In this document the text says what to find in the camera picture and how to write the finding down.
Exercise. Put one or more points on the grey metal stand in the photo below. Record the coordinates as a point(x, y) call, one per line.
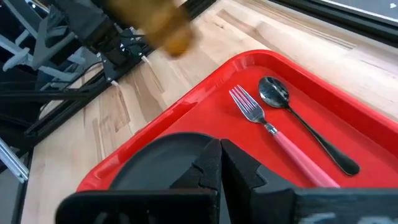
point(40, 46)

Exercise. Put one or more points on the silver aluminium extrusion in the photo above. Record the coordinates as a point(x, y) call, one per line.
point(12, 161)

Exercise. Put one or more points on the black metal spoon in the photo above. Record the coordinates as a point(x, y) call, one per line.
point(273, 91)

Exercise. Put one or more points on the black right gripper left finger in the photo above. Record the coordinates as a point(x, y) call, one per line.
point(199, 205)

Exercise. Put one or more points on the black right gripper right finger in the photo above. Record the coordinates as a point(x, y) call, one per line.
point(264, 205)

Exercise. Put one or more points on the red plastic tray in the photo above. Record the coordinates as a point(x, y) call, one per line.
point(217, 115)

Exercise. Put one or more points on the black table frame rail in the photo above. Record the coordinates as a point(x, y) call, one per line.
point(342, 21)
point(62, 113)

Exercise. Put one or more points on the black round plate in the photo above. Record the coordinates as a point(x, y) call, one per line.
point(149, 165)

